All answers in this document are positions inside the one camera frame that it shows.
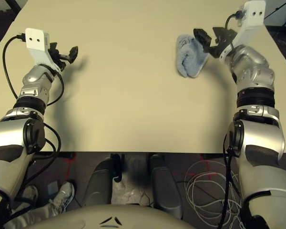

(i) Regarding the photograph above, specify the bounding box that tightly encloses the grey robot leg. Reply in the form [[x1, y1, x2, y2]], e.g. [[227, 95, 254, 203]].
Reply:
[[149, 154, 183, 220], [83, 155, 123, 207]]

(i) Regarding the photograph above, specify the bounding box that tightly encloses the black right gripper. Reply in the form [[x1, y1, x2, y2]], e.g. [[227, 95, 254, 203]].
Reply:
[[193, 26, 236, 59]]

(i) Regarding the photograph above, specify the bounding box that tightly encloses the grey bystander trouser leg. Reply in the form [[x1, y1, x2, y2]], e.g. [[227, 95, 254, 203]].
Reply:
[[3, 201, 62, 229]]

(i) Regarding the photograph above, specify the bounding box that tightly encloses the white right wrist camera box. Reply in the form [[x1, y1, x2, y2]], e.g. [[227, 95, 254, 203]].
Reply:
[[218, 0, 266, 63]]

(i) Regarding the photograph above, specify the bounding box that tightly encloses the black framed side table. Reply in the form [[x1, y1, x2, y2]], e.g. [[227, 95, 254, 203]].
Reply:
[[7, 0, 23, 12]]

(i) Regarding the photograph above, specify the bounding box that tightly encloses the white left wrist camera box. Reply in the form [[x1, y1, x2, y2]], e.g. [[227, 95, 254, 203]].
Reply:
[[24, 28, 62, 72]]

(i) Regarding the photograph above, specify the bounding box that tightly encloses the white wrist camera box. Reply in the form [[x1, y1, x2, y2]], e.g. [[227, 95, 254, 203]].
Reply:
[[218, 0, 266, 63], [24, 28, 62, 72]]

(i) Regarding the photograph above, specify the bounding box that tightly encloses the small grey floor plate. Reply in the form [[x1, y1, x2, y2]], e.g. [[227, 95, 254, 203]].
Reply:
[[48, 182, 61, 194]]

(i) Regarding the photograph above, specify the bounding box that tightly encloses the black post under table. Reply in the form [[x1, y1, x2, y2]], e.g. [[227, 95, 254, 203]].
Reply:
[[111, 154, 123, 183]]

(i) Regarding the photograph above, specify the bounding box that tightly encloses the black foam floor mat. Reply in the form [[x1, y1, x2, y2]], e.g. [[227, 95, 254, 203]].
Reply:
[[0, 9, 16, 57]]

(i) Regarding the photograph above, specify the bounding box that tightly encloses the grey left robot leg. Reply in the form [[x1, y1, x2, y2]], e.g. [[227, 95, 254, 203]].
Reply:
[[83, 155, 123, 207]]

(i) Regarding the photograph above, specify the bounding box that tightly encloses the grey right robot leg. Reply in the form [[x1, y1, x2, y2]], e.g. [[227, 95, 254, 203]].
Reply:
[[149, 154, 183, 220]]

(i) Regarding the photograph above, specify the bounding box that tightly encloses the white sneaker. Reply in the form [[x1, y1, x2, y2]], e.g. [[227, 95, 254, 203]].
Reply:
[[20, 185, 39, 204], [49, 181, 75, 214]]

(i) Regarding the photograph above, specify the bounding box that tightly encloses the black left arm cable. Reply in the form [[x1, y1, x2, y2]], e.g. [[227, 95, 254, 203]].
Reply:
[[2, 34, 64, 194]]

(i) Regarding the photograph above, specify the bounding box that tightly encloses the blue terry rag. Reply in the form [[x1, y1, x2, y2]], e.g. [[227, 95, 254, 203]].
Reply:
[[175, 34, 210, 79]]

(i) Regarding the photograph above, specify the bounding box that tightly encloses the grey robot torso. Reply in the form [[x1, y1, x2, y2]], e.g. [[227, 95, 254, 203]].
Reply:
[[38, 204, 196, 229]]

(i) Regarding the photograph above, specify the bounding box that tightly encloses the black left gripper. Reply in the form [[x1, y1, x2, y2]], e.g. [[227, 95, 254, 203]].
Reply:
[[49, 42, 79, 72]]

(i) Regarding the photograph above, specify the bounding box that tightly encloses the white cable tangle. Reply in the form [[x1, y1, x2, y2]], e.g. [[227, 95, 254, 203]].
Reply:
[[184, 159, 244, 229]]

